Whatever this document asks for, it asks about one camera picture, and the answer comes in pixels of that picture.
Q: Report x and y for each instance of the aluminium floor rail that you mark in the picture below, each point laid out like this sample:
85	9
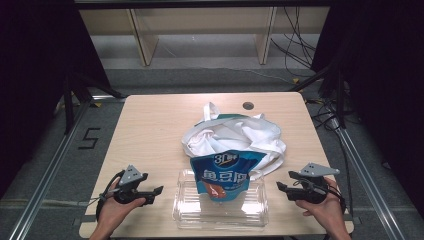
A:
366	180
50	173

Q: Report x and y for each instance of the black metal stand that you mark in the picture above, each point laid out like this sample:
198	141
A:
69	106
339	100

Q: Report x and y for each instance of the clear plastic box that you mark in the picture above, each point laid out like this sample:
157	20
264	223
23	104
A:
230	213

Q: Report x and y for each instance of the white tote bag green orange print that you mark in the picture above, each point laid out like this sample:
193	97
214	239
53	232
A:
240	135

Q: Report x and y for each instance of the person's right hand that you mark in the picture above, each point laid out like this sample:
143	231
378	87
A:
325	210

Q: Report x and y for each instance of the round grey table hole cap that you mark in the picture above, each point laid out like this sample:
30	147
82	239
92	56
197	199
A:
248	106

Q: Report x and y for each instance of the light wooden bench frame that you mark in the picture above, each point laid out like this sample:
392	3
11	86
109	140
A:
146	46

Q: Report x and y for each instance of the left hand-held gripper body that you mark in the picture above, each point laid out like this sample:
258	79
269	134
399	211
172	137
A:
128	186

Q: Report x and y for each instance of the blue snack packet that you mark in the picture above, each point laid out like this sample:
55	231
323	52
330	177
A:
223	173

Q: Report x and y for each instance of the dark curtain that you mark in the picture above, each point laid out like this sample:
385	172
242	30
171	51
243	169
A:
386	83
33	83

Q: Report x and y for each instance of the person's left hand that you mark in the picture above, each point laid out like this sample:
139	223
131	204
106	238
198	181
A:
116	213

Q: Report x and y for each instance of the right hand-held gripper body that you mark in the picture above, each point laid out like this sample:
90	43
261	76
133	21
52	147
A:
313	186

